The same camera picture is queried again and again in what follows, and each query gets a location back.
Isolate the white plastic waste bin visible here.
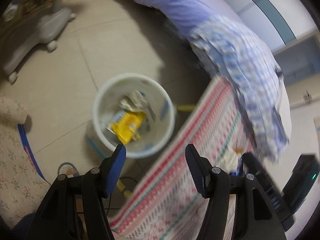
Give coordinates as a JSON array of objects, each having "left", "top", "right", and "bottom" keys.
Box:
[{"left": 92, "top": 73, "right": 176, "bottom": 159}]

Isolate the yellow tube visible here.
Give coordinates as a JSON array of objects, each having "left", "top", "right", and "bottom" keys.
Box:
[{"left": 176, "top": 104, "right": 197, "bottom": 112}]

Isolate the grey wheeled chair base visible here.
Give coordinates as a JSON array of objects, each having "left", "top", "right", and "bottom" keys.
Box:
[{"left": 0, "top": 0, "right": 77, "bottom": 83}]

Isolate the white ribbed roll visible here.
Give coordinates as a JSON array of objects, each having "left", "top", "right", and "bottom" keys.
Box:
[{"left": 2, "top": 4, "right": 20, "bottom": 23}]

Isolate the purple bed sheet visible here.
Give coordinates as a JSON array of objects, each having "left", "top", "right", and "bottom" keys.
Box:
[{"left": 117, "top": 0, "right": 250, "bottom": 45}]

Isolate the white paper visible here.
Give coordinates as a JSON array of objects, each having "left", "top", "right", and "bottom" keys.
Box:
[{"left": 220, "top": 147, "right": 244, "bottom": 173}]

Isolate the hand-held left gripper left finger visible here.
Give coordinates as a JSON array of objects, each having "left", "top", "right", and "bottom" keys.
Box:
[{"left": 25, "top": 144, "right": 127, "bottom": 240}]

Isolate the black floor cable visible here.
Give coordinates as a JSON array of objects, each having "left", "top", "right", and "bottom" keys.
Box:
[{"left": 105, "top": 176, "right": 140, "bottom": 215}]

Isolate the crumpled silver wrapper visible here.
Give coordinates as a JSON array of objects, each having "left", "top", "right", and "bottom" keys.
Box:
[{"left": 119, "top": 90, "right": 150, "bottom": 113}]

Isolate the floral beige cushion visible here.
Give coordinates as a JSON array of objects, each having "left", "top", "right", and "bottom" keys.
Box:
[{"left": 0, "top": 95, "right": 50, "bottom": 228}]

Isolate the blue slipper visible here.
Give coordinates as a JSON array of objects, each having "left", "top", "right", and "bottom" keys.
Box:
[{"left": 57, "top": 162, "right": 78, "bottom": 178}]

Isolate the person's dark trouser leg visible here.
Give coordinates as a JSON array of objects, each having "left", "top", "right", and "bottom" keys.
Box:
[{"left": 11, "top": 211, "right": 38, "bottom": 240}]

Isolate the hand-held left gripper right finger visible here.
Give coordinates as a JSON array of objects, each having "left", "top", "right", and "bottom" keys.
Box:
[{"left": 185, "top": 144, "right": 288, "bottom": 240}]

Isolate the white sliding wardrobe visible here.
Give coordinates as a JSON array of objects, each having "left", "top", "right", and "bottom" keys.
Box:
[{"left": 207, "top": 0, "right": 320, "bottom": 105}]

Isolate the yellow snack packet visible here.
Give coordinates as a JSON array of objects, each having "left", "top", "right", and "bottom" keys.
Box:
[{"left": 107, "top": 110, "right": 148, "bottom": 145}]

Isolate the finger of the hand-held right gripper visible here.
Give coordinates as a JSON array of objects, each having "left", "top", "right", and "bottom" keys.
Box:
[{"left": 242, "top": 152, "right": 282, "bottom": 198}]

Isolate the blue checked blanket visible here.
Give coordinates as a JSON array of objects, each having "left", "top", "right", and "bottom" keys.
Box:
[{"left": 190, "top": 15, "right": 292, "bottom": 162}]

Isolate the yellow plug adapter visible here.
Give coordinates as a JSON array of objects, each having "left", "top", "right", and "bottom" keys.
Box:
[{"left": 117, "top": 179, "right": 133, "bottom": 198}]

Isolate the red striped patterned blanket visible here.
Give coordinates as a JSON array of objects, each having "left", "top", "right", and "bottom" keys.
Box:
[{"left": 109, "top": 76, "right": 258, "bottom": 240}]

